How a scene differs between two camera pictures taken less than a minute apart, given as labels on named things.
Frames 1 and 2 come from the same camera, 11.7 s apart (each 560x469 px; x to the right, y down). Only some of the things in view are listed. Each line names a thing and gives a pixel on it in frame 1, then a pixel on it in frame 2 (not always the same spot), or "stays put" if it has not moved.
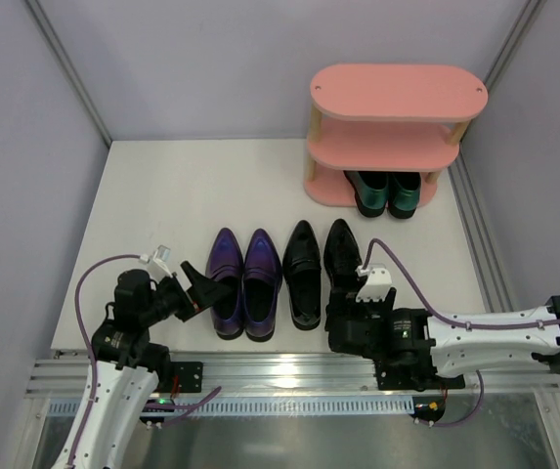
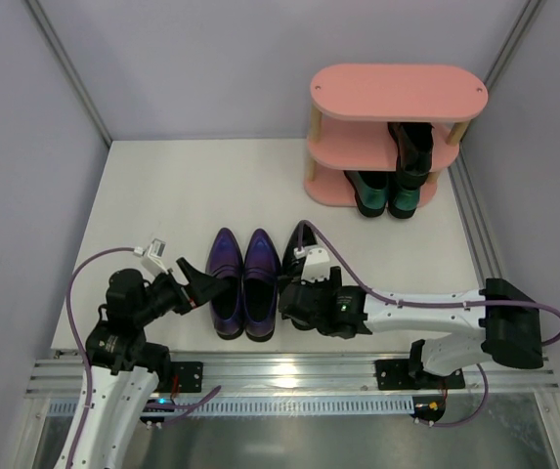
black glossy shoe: (341, 259) to (414, 151)
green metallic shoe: (371, 191) stays put
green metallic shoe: (404, 191) stays put
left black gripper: (185, 296) stays put
